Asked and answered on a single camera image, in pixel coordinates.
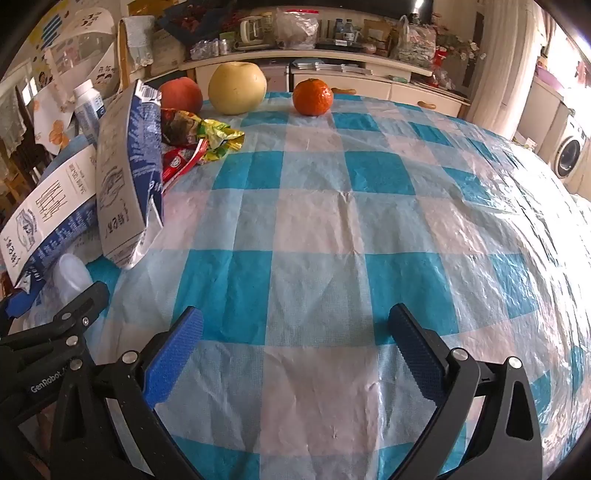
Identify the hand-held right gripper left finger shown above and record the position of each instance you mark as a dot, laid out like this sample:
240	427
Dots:
175	355

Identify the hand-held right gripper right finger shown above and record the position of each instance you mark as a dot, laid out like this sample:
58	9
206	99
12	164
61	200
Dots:
420	355

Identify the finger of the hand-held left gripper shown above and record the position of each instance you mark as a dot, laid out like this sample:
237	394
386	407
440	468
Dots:
83	307

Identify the blue grey wipes packet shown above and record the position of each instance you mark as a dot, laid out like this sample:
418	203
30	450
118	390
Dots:
129	175
46	217

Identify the red snack wrapper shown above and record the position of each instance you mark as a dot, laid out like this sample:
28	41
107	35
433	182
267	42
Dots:
181	162

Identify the dark brown snack wrapper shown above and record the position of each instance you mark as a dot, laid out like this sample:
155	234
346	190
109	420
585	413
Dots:
178	125

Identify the yellow snack wrapper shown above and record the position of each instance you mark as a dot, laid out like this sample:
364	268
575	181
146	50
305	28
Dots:
217	136

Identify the translucent white plastic bottle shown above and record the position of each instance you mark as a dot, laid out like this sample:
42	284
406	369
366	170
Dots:
70	277

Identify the blue white checkered tablecloth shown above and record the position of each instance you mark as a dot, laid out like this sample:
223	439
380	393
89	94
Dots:
323	230

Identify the orange print dining tablecloth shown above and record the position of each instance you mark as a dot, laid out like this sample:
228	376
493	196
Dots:
51	127

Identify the white bottle with blue label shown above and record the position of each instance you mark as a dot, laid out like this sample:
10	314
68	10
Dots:
88	110

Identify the red peach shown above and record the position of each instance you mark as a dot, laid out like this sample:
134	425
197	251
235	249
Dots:
181	96

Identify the white washing machine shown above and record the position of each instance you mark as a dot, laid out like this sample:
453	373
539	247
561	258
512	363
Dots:
571	150

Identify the yellow pear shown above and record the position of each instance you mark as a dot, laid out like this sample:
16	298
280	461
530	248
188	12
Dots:
237	87

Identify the light wooden chair lace cover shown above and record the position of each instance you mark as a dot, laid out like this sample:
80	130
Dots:
138	44

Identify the white television cabinet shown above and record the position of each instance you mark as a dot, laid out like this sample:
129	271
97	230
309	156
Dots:
378	87

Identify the orange tangerine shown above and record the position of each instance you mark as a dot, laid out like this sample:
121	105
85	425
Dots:
313	97

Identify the cream curtain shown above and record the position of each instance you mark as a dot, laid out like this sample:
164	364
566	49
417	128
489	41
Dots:
501	64

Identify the dark wrapped bouquet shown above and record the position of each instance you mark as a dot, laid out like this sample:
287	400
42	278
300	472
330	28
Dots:
189	23

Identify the plastic bag of goods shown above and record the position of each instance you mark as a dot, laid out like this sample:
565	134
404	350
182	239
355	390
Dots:
415	44

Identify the cream coffee maker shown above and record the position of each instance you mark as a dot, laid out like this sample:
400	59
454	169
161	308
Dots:
251	31

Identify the clear plastic bag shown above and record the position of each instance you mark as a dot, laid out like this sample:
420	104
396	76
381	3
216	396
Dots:
296	27

